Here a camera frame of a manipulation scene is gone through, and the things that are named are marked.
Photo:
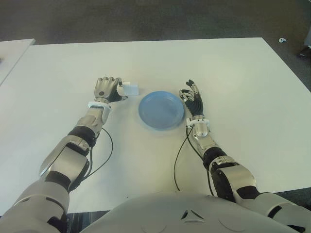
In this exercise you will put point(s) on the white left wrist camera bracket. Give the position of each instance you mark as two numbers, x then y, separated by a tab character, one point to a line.
99	105

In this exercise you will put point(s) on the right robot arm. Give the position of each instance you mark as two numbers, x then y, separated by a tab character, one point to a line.
235	174

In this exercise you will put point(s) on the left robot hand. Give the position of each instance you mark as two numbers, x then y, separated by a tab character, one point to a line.
105	88

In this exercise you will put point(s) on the blue plate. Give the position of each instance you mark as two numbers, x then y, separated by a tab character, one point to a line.
161	111

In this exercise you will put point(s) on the white side table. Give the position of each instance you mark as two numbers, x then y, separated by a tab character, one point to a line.
12	55

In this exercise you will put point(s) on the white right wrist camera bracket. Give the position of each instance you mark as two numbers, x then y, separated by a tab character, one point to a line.
198	120

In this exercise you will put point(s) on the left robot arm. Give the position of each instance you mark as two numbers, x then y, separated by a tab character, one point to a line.
65	160

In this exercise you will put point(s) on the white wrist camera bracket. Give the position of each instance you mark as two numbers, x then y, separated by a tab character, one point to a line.
198	120
99	105

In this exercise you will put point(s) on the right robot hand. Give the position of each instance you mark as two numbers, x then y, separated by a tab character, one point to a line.
195	105

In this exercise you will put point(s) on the grey robot torso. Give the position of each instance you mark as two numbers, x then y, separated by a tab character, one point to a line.
189	213

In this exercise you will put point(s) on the small white floor object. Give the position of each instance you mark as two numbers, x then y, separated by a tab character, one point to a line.
282	40

